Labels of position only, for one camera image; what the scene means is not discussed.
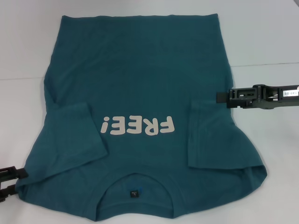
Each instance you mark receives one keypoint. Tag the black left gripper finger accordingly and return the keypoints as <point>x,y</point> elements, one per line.
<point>21,173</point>
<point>8,191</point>

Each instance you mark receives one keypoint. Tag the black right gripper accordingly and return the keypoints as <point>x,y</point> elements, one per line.
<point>268,100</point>

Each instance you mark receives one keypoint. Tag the teal t-shirt with FREE! print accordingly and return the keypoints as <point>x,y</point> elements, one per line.
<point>140,70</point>

